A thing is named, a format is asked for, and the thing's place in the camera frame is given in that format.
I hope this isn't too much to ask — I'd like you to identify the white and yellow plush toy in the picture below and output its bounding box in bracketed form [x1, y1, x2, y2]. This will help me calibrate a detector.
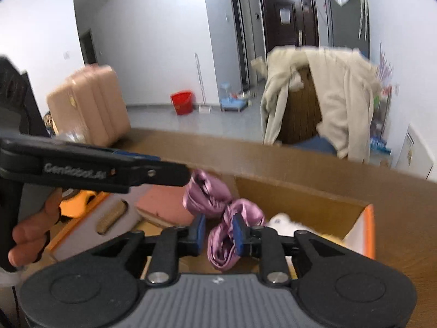
[265, 212, 344, 277]

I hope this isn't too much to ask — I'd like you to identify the pink satin bow scrunchie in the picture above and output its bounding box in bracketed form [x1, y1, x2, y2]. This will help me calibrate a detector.
[183, 169, 265, 272]

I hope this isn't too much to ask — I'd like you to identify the person's left hand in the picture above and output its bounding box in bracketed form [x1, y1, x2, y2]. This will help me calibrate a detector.
[8, 188, 62, 267]

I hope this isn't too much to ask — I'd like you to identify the pink foam block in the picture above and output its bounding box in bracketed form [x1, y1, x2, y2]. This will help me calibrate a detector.
[136, 185, 194, 226]

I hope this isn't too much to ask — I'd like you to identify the black paper bag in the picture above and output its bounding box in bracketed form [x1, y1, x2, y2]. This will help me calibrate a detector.
[0, 55, 49, 137]

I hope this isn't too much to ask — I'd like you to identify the pink suitcase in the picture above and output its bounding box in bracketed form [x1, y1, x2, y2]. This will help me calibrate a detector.
[47, 65, 131, 147]

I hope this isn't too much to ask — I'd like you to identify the orange cardboard box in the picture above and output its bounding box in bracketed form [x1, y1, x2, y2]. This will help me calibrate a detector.
[48, 169, 375, 273]

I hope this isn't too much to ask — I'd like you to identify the wooden chair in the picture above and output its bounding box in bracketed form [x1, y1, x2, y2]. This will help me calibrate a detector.
[277, 66, 337, 156]

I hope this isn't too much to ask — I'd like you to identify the white broom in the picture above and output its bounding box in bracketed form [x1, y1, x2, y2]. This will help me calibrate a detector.
[194, 53, 211, 114]

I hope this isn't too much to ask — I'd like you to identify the red bucket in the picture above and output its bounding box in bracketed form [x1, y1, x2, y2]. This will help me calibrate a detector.
[171, 90, 193, 116]

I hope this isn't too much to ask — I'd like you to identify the blue pet feeder tray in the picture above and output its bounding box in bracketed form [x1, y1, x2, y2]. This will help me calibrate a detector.
[220, 82, 249, 112]

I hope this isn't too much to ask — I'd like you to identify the white leaning board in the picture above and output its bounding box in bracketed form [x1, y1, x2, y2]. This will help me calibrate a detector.
[395, 124, 435, 180]

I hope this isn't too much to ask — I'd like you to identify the beige coat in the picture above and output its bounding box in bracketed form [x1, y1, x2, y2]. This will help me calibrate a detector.
[251, 46, 382, 163]

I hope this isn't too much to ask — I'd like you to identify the dark brown entrance door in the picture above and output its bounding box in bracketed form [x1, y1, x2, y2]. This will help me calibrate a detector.
[261, 0, 319, 53]

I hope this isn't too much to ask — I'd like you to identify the grey refrigerator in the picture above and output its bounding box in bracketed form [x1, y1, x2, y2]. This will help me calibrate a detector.
[325, 0, 370, 58]

